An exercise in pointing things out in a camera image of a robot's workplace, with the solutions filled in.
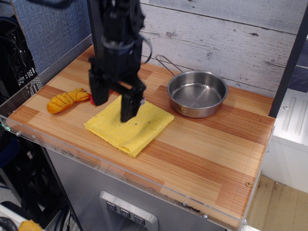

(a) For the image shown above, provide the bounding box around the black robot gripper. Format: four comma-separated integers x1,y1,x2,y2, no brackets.
89,36,146,122

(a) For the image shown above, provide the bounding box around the yellow cloth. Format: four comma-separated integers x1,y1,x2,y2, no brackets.
84,96,174,158

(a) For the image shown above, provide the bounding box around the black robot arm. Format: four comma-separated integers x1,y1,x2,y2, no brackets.
87,0,146,122

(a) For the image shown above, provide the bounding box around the orange plush croissant toy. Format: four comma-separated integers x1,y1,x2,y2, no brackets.
47,88,91,114

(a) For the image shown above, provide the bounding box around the stainless steel pan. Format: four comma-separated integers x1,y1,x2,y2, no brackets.
167,70,229,118

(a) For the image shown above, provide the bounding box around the black plastic crate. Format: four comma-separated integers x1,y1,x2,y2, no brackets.
0,23,38,96

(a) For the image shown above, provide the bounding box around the clear acrylic table guard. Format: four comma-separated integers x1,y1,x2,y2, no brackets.
0,48,274,231

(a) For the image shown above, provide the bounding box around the silver button panel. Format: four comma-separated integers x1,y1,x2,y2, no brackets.
99,191,159,231

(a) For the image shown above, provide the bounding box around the orange object at corner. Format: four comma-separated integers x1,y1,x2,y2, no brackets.
18,220,43,231

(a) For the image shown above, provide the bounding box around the white grooved box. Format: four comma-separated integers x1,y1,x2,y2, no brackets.
262,89,308,193

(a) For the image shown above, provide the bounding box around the red-handled metal fork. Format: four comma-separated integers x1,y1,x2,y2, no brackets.
90,96,95,105

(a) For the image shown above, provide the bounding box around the dark grey left post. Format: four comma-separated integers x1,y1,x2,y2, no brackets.
87,0,105,61

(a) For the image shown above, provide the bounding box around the dark grey post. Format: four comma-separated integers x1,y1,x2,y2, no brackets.
87,0,105,61
269,6,308,118

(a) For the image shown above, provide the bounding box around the dark grey right post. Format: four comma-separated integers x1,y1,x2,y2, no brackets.
269,6,308,118

